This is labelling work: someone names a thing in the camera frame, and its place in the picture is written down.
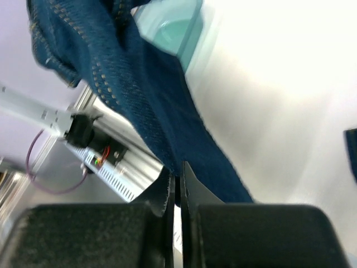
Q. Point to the slotted cable duct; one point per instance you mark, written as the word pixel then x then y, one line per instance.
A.
pixel 117 180

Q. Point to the teal plastic basin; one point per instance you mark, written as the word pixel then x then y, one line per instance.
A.
pixel 172 26

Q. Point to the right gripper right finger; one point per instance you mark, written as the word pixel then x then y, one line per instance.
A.
pixel 218 234

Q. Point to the dark denim skirt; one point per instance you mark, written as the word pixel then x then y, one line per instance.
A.
pixel 99 42

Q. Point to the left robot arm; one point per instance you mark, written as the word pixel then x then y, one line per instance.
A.
pixel 75 128

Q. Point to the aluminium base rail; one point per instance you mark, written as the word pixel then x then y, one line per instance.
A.
pixel 143 167

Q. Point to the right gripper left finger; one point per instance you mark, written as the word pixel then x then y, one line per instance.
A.
pixel 135 234

